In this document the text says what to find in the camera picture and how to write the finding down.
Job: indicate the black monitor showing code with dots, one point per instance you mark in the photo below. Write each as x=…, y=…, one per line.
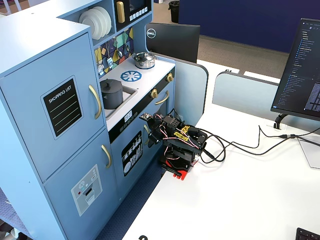
x=297, y=70

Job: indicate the silver monitor base plate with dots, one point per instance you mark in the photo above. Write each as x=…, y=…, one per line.
x=311, y=155

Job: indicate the black keyboard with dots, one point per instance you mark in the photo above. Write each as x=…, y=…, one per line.
x=307, y=235

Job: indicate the gold stove knob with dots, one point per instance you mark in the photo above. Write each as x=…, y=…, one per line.
x=170, y=77
x=154, y=93

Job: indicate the white toy plate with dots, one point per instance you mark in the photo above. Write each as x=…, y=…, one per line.
x=108, y=18
x=88, y=25
x=101, y=20

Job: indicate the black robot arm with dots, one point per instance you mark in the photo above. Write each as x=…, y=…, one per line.
x=185, y=147

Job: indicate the small wrist camera board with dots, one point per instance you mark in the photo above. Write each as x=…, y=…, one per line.
x=145, y=116

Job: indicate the silver toy spatula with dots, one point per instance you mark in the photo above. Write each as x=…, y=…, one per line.
x=110, y=62

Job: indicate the black trash bin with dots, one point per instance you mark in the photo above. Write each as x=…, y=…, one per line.
x=174, y=11

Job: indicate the black toy microwave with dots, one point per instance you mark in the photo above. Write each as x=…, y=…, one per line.
x=135, y=10

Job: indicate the black shopping list chalkboard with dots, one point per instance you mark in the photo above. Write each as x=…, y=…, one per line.
x=62, y=107

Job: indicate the black Dell monitor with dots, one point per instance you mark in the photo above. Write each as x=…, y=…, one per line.
x=175, y=41

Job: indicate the silver pot lid black knob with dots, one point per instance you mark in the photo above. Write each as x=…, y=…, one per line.
x=142, y=57

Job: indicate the light blue desk divider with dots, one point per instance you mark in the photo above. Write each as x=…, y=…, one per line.
x=245, y=95
x=190, y=92

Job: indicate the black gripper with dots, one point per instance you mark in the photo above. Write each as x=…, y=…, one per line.
x=153, y=137

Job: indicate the dark gray toy pot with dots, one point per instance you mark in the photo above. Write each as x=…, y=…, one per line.
x=112, y=100

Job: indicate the silver toy spoon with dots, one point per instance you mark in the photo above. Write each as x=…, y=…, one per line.
x=120, y=53

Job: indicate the silver toy ladle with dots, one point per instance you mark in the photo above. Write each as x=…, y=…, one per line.
x=127, y=47

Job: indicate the blue wooden toy kitchen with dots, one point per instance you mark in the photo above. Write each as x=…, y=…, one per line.
x=30, y=75

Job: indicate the gray toy sink basin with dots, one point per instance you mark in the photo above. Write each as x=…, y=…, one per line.
x=128, y=94

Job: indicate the red robot base clamp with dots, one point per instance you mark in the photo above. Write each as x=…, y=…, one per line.
x=181, y=174

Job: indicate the silver toy strainer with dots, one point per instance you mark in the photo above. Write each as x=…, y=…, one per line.
x=100, y=67

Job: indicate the silver metal toy pot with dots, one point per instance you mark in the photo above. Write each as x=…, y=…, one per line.
x=143, y=64

